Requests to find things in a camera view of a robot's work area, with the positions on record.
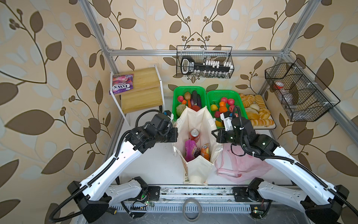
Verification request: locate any right green fruit basket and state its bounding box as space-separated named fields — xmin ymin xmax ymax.
xmin=207 ymin=90 xmax=248 ymax=128

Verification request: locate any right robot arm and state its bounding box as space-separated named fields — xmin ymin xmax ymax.
xmin=212 ymin=106 xmax=358 ymax=224

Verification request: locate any yellow lemon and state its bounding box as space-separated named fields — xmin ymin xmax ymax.
xmin=210 ymin=104 xmax=218 ymax=112

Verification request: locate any right black wire basket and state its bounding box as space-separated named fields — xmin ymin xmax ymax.
xmin=265 ymin=58 xmax=341 ymax=122

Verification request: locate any cream canvas tote bag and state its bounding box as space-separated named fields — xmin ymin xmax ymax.
xmin=173 ymin=107 xmax=223 ymax=185

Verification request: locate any bread tray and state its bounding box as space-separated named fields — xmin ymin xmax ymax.
xmin=239 ymin=93 xmax=276 ymax=130

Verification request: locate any purple Fox's candy bag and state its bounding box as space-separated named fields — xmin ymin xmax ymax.
xmin=112 ymin=74 xmax=134 ymax=95

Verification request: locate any back black wire basket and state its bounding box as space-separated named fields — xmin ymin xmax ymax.
xmin=176 ymin=45 xmax=235 ymax=80

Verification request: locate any yellow pear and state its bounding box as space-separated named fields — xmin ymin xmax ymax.
xmin=215 ymin=120 xmax=224 ymax=127

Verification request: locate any orange fruit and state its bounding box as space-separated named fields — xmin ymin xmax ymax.
xmin=219 ymin=101 xmax=228 ymax=113

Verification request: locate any black wire basket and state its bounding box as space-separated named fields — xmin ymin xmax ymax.
xmin=265 ymin=58 xmax=341 ymax=122
xmin=176 ymin=45 xmax=235 ymax=80

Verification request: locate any green cabbage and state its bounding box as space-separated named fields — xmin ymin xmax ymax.
xmin=176 ymin=104 xmax=186 ymax=118

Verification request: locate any pink plastic grocery bag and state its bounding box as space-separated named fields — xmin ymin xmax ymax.
xmin=215 ymin=143 xmax=273 ymax=184

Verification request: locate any red soda can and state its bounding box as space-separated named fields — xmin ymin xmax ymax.
xmin=189 ymin=128 xmax=200 ymax=143

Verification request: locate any white wooden shelf rack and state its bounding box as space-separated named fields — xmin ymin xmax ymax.
xmin=110 ymin=65 xmax=166 ymax=126

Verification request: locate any left green vegetable basket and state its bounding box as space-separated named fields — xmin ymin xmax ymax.
xmin=172 ymin=86 xmax=209 ymax=121

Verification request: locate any brown potato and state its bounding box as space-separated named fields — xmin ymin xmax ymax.
xmin=184 ymin=91 xmax=191 ymax=101

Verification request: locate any orange Fox's candy bag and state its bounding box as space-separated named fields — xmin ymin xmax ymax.
xmin=200 ymin=143 xmax=211 ymax=161

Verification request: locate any grey tape roll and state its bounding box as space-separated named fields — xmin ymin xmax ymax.
xmin=182 ymin=198 xmax=203 ymax=223

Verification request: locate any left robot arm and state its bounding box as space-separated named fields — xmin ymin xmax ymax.
xmin=48 ymin=110 xmax=178 ymax=223

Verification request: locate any purple eggplant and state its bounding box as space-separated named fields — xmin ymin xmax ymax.
xmin=196 ymin=94 xmax=202 ymax=108

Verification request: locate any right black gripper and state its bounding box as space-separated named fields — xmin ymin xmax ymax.
xmin=210 ymin=127 xmax=246 ymax=149

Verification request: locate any red tomato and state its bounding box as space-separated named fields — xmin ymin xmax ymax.
xmin=192 ymin=105 xmax=201 ymax=112

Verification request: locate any magenta snack bag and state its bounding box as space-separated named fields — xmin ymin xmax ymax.
xmin=185 ymin=140 xmax=200 ymax=162

